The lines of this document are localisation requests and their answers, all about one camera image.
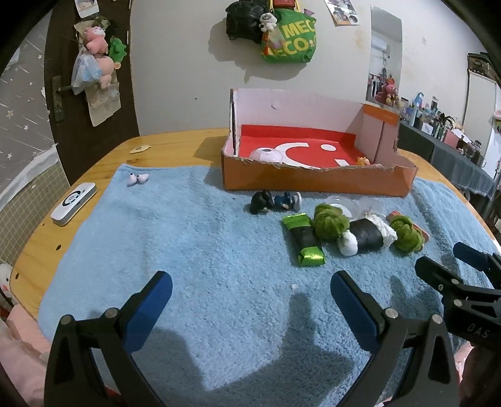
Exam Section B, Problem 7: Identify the black haired figurine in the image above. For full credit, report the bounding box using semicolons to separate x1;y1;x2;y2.
250;190;276;215

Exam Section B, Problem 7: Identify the white plush doll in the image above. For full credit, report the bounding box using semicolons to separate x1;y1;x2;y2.
0;263;18;310

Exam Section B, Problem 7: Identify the metal door handle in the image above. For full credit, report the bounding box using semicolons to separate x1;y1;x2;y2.
52;75;75;123

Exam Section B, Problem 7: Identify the star print curtain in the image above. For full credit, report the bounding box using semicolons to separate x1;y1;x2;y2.
0;12;59;204

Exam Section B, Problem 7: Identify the patterned storage box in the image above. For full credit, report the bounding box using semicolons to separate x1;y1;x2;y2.
467;51;501;83

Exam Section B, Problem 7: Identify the green tote bag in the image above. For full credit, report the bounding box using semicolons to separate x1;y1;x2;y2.
261;4;318;64

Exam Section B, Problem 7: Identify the black white sushi roll toy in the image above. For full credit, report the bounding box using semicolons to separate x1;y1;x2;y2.
337;214;398;257

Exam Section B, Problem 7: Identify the clear plastic round lid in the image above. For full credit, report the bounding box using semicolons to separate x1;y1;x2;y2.
358;197;389;220

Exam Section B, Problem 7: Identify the light blue fluffy towel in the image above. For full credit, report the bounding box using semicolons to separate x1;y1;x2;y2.
37;162;499;396

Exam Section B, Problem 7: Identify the pink box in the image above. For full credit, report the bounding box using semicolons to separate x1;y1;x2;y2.
444;129;470;149

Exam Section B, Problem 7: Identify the pink rabbit plush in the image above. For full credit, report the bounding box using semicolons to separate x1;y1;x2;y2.
376;77;400;106

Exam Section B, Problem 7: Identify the door photo print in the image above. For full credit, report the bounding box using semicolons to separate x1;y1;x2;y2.
74;0;99;18

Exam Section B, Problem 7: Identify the black bag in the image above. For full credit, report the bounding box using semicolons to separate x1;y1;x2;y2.
225;0;271;43

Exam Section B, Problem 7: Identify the blue white figurine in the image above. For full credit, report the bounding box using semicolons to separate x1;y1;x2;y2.
274;191;303;212

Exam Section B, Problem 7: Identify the white remote device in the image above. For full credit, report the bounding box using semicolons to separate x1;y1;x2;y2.
50;183;97;226

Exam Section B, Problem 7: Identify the pale pink plush toy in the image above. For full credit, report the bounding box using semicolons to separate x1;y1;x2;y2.
96;55;122;89

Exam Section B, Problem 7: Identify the orange cardboard box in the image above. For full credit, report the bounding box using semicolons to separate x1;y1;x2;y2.
221;88;419;197

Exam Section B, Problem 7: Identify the white cabinet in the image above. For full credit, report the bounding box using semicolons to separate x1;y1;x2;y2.
464;72;501;165

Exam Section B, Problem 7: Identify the clear plastic cup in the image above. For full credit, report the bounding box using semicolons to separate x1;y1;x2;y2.
324;194;360;220

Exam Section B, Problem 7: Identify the clear plastic packaging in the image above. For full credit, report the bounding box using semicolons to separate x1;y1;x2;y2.
84;80;122;126

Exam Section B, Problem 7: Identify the green yarn ball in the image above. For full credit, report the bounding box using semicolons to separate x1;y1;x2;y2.
312;203;350;242
389;215;425;253

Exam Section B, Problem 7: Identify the pink cloth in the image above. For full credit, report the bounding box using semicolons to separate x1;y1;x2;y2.
0;305;53;407

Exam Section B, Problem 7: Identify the group of small bottles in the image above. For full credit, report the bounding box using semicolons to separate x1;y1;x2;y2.
399;92;486;157

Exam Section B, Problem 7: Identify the pink striped bacon toy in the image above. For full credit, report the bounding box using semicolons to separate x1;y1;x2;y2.
387;210;430;241

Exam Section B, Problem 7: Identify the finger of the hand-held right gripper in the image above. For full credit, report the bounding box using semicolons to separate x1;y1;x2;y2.
453;242;501;278
415;256;501;301

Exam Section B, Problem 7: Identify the dark brown door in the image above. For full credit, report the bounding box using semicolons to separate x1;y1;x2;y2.
43;0;141;186

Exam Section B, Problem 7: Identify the white pink round device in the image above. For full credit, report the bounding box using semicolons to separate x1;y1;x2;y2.
249;148;283;163

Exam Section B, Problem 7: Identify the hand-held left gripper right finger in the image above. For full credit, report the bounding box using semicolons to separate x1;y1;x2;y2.
330;270;460;407

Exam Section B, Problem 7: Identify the wall photo print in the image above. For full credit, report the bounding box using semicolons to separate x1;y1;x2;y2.
324;0;360;27

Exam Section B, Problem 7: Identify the green plush toy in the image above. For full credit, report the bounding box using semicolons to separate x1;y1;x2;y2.
108;36;128;63

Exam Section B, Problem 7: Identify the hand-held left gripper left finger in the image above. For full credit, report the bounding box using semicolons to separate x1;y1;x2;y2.
44;271;173;407

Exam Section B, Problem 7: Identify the green black snack packet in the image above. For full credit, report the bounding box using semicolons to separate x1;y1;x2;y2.
282;213;327;268

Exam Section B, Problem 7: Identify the bluish plastic bag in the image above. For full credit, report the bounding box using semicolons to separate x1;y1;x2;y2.
70;49;98;95

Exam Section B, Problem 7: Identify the wall mirror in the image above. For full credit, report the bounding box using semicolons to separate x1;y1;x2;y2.
368;5;403;106

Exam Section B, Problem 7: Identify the side table with grey cloth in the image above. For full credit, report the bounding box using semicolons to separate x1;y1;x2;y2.
397;121;496;202

